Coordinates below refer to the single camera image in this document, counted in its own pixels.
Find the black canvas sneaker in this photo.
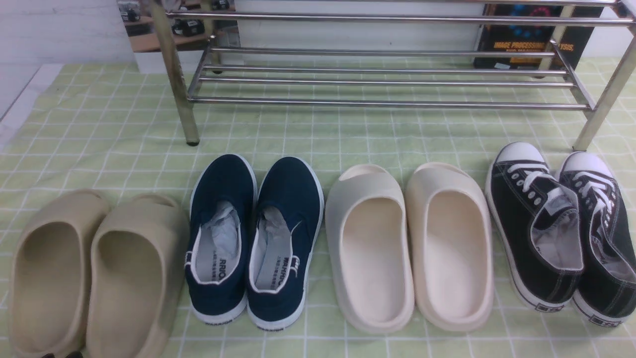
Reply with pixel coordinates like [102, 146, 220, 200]
[557, 151, 636, 328]
[484, 141, 584, 313]

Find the navy slip-on shoe right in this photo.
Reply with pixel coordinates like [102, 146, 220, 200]
[246, 156, 324, 332]

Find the navy slip-on shoe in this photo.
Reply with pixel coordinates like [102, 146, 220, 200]
[184, 154, 257, 326]
[246, 156, 324, 332]

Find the navy slip-on shoe left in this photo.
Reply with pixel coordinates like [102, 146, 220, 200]
[184, 154, 257, 326]

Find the metal shoe rack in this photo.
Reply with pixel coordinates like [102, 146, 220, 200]
[150, 0, 635, 151]

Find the cream slide left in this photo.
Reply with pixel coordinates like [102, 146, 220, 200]
[325, 164, 415, 335]

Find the cream slide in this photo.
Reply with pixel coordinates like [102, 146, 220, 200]
[325, 164, 415, 335]
[405, 162, 494, 332]

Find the cream slide right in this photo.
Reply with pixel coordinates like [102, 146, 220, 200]
[405, 162, 494, 332]

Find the photo poster board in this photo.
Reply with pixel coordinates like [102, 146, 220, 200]
[117, 0, 240, 74]

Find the tan slide right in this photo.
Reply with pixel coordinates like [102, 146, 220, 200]
[86, 193, 189, 358]

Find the tan slide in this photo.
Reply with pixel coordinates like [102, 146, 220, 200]
[86, 193, 189, 358]
[7, 188, 110, 358]

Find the black image processing book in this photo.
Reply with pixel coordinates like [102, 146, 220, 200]
[473, 4, 594, 70]

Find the green checkered cloth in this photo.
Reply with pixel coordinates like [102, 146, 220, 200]
[0, 64, 635, 358]

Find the tan slide left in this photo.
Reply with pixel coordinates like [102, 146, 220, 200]
[7, 188, 110, 358]

